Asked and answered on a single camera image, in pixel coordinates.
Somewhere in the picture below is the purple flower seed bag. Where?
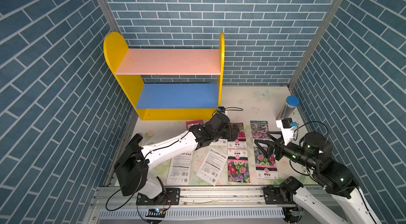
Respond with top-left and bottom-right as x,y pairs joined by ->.
250,120 -> 270,140

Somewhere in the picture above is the floral table mat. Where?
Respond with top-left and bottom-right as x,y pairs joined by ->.
126,85 -> 331,187

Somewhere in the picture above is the pink-bordered seed bag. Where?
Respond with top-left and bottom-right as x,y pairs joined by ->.
186,120 -> 204,130

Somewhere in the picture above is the white text gourd seed bag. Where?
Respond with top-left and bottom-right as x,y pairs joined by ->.
210,139 -> 227,146

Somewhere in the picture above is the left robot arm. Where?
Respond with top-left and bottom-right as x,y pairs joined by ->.
114,113 -> 230,199

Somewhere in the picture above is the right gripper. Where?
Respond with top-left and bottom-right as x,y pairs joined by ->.
254,130 -> 315,170

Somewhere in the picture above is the green gourd seed bag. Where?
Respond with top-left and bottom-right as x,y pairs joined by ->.
196,148 -> 228,186

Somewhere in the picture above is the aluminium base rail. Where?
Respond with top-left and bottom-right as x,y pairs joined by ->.
84,186 -> 349,224

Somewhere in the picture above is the steel bottle blue cap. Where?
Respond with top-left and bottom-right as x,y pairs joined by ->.
276,96 -> 300,120

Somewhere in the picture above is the yellow wooden shelf unit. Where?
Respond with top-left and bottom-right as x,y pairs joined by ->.
104,32 -> 225,120

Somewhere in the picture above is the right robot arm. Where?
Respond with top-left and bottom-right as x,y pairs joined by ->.
254,132 -> 380,224

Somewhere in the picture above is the red peony seed bag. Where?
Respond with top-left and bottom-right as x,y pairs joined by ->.
226,122 -> 247,149

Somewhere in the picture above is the white back-side seed bag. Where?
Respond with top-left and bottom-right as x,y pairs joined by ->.
166,152 -> 193,186

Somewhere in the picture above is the candy chrysanthemum seed bag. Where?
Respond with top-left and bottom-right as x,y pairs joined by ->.
254,147 -> 279,180

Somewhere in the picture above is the colourful flower seed bag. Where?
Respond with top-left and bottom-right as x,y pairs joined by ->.
227,148 -> 251,183

